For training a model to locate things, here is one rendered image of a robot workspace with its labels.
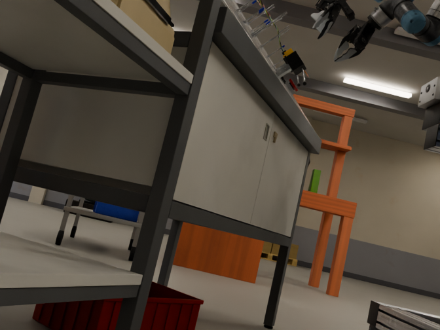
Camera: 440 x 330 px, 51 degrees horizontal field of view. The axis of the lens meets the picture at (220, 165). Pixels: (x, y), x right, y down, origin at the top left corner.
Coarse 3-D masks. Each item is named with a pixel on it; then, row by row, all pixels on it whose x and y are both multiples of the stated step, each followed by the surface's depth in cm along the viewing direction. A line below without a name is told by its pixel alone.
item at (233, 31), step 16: (224, 16) 108; (224, 32) 108; (240, 32) 116; (224, 48) 116; (240, 48) 118; (256, 48) 127; (240, 64) 124; (256, 64) 129; (256, 80) 134; (272, 80) 142; (272, 96) 145; (288, 96) 159; (288, 112) 162; (288, 128) 180; (304, 128) 184; (304, 144) 199; (320, 144) 212
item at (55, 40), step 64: (0, 0) 76; (64, 0) 64; (0, 64) 109; (64, 64) 105; (128, 64) 94; (192, 64) 98; (0, 192) 112; (0, 256) 73; (64, 256) 91; (128, 320) 91
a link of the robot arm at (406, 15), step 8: (408, 0) 168; (400, 8) 167; (408, 8) 165; (416, 8) 166; (400, 16) 167; (408, 16) 164; (416, 16) 162; (424, 16) 167; (408, 24) 164; (416, 24) 164; (424, 24) 165; (408, 32) 166; (416, 32) 167
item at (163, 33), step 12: (120, 0) 78; (132, 0) 81; (144, 0) 85; (156, 0) 92; (168, 0) 98; (132, 12) 81; (144, 12) 85; (156, 12) 89; (168, 12) 97; (144, 24) 85; (156, 24) 89; (168, 24) 93; (156, 36) 90; (168, 36) 94; (168, 48) 95
